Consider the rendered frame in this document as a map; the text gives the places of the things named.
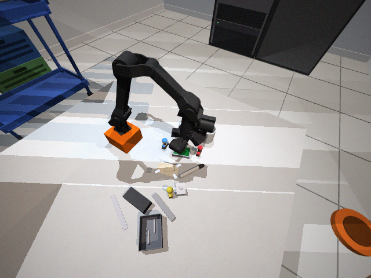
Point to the pale grey flat bar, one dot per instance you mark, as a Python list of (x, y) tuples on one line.
[(163, 207)]

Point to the white flat strip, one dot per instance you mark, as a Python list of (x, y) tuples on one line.
[(119, 213)]

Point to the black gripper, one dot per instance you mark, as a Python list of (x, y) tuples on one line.
[(180, 143)]

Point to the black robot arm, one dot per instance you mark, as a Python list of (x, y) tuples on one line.
[(130, 65)]

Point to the red-handled rubber stamp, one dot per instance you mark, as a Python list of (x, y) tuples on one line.
[(199, 150)]

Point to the green ink pad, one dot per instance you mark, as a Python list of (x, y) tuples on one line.
[(184, 154)]

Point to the rubber stamp with yellow knob handle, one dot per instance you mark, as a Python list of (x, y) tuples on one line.
[(169, 191)]

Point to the grey mug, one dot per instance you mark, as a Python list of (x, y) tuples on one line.
[(210, 136)]

